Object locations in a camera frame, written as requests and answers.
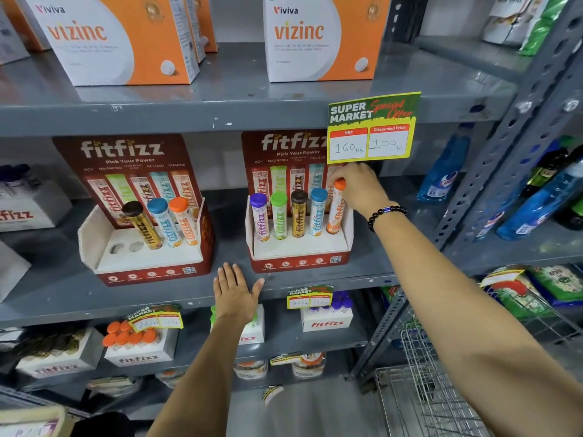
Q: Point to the person's right hand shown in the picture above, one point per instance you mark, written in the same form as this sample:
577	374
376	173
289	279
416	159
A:
364	188

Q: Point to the person's left hand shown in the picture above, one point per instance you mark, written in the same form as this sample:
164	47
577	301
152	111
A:
234	298

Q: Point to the person's left thumb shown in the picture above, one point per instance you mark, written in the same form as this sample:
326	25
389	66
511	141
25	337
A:
258	288

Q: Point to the person's right fingers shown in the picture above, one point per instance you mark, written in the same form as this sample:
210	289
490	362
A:
340	175

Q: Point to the orange cap white tablet tube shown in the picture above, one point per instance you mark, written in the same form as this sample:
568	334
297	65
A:
186	222
336	213

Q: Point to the person's right forearm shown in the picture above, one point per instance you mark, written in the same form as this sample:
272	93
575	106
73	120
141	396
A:
473	327

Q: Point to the person's left forearm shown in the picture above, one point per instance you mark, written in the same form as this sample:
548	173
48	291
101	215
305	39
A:
205	382

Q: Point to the blue cap tablet tube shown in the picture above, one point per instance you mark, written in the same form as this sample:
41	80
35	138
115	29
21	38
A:
165	222
317	213

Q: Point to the white box of green tubes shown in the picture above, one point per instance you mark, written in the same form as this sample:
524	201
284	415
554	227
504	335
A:
253	334

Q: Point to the red cardboard tube display box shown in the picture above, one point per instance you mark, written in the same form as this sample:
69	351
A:
298	257
150	263

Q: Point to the small yellow price tag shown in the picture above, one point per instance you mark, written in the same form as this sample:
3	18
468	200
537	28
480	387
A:
309	298
284	359
155	319
272	394

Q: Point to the large yellow green price tag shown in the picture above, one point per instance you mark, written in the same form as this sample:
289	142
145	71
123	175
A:
371	129

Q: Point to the brown cap tablet tube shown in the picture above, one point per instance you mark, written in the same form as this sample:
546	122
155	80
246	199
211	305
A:
299	216

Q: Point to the purple cap tablet tube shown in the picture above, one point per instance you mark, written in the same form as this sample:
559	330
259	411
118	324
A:
260	220

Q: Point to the green cap tablet tube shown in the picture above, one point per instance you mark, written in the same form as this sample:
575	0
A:
279	218

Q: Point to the white box of purple tubes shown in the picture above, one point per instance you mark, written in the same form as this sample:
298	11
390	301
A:
327	318

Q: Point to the clear jar with orange label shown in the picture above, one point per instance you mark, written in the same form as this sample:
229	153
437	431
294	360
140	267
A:
250	370
309	366

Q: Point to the blue liquid cleaner bottle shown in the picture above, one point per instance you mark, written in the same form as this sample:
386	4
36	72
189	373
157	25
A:
494	218
537	204
444	172

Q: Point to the black cap yellow tablet tube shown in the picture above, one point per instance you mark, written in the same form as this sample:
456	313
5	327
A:
143	227

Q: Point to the white box of orange tubes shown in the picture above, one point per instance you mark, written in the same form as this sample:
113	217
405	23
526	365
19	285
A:
139	352

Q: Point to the large orange white carton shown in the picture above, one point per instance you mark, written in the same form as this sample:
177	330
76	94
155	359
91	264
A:
207	22
319	40
104	40
20	22
196	27

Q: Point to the grey slotted metal shelf rack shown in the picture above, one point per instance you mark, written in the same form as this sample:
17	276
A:
510	131

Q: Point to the dark green bottle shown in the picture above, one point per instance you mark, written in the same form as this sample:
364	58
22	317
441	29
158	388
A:
546	170

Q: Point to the green red printed packet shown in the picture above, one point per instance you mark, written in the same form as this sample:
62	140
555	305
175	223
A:
514	291

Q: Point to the white box of gold tubes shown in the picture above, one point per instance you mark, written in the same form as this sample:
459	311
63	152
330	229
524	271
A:
59	359

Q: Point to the white printed packet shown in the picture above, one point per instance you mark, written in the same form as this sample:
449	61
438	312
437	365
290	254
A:
512	18

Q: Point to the white box of dark tubes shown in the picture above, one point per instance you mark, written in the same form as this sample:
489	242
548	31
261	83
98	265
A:
32	204

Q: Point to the plain white cardboard box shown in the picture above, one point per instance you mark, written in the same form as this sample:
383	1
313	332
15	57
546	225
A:
11	270

